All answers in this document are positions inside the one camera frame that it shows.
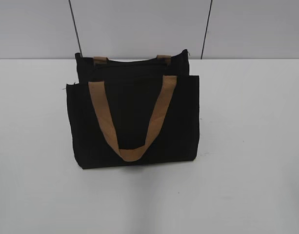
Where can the black bag with tan handles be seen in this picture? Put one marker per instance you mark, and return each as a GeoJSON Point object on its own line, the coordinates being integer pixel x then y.
{"type": "Point", "coordinates": [133, 113]}

